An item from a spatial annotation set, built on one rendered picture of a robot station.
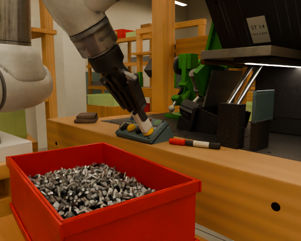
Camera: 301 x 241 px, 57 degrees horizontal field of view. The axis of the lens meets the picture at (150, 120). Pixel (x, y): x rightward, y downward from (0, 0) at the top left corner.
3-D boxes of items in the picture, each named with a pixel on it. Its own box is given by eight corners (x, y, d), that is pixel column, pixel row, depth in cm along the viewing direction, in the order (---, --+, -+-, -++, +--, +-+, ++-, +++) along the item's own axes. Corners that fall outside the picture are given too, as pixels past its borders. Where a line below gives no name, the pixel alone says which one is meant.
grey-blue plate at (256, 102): (255, 151, 65) (259, 91, 63) (247, 149, 66) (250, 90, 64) (273, 145, 71) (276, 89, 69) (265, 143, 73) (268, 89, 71)
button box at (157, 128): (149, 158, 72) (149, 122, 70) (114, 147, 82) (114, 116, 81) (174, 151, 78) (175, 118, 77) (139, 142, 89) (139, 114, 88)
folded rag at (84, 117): (95, 123, 105) (94, 115, 104) (73, 123, 104) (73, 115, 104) (98, 119, 115) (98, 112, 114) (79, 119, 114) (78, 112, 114)
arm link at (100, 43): (82, 34, 52) (99, 61, 56) (114, 11, 57) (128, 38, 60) (61, 39, 59) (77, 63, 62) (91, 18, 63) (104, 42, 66)
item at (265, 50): (270, 61, 52) (271, 44, 51) (199, 64, 63) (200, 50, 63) (331, 67, 78) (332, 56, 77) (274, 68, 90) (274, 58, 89)
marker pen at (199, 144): (220, 148, 67) (220, 142, 67) (219, 150, 66) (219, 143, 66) (170, 143, 73) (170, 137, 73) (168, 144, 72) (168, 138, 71)
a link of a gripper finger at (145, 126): (139, 105, 70) (141, 105, 70) (151, 125, 74) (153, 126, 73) (132, 113, 69) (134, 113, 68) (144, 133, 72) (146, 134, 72)
